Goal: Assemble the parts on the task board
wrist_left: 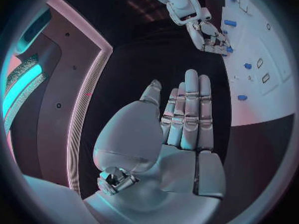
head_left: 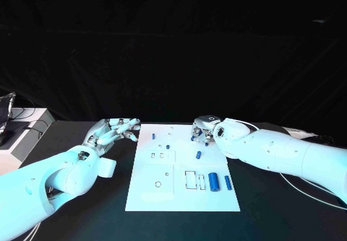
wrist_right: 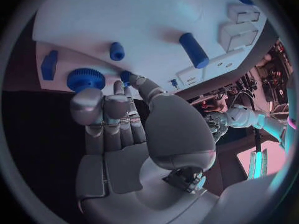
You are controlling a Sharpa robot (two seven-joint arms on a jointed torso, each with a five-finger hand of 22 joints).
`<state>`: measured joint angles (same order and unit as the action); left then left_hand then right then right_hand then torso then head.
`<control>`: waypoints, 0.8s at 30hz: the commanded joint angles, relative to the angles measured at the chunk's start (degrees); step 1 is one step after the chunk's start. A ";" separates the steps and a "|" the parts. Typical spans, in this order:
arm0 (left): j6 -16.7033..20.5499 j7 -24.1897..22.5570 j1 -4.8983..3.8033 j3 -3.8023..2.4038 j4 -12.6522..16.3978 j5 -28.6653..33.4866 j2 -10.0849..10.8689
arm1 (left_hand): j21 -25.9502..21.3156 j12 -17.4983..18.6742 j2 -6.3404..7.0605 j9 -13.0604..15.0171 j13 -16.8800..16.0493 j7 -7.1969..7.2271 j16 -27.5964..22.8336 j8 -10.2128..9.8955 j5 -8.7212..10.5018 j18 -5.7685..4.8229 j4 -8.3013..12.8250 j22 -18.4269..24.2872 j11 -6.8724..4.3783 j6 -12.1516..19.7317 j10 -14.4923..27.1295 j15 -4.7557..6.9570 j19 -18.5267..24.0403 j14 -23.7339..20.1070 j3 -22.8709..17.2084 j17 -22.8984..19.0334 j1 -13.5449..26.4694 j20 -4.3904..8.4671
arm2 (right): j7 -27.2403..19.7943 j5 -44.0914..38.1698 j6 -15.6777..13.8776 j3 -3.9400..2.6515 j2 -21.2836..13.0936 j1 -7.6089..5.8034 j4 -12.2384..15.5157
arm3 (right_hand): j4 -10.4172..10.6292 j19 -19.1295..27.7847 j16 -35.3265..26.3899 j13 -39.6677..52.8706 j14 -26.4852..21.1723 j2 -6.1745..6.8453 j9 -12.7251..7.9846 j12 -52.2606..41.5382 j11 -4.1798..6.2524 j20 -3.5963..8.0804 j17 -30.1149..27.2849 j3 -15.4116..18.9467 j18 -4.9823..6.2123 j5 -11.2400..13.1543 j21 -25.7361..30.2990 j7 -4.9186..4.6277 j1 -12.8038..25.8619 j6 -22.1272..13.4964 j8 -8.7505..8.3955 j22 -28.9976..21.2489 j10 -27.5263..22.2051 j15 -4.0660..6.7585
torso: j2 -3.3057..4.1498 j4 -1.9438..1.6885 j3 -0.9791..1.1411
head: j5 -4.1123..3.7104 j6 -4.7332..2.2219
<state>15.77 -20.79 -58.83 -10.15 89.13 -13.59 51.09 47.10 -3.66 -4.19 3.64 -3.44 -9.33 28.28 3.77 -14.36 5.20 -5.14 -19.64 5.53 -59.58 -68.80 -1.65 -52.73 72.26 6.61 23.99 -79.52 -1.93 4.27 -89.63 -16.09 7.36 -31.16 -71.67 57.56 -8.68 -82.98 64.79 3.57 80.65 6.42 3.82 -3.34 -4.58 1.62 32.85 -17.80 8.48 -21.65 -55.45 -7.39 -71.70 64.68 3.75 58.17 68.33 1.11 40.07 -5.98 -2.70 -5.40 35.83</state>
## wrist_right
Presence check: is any white task board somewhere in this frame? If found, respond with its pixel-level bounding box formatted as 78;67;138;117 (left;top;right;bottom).
31;0;269;95

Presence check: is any glowing light bar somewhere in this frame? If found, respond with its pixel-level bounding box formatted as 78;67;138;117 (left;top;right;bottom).
249;148;269;181

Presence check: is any short blue peg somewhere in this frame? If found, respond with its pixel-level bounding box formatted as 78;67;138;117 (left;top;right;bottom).
109;42;126;61

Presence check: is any blue block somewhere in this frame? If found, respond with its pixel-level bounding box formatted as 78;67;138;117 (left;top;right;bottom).
40;50;59;81

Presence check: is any blue gear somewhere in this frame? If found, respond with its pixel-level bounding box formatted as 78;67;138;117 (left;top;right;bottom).
66;67;106;93

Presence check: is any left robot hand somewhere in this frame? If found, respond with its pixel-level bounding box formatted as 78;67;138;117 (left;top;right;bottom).
203;112;230;145

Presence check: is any blue cylinder peg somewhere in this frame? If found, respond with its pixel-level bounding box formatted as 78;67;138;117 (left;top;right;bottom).
178;32;209;69

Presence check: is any small blue peg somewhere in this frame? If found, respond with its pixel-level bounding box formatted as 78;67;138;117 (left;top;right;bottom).
120;70;132;88

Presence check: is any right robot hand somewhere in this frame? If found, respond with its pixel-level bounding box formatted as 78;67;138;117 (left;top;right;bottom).
70;72;221;224

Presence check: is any workshop equipment rack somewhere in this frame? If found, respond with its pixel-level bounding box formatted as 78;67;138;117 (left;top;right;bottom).
255;40;294;105

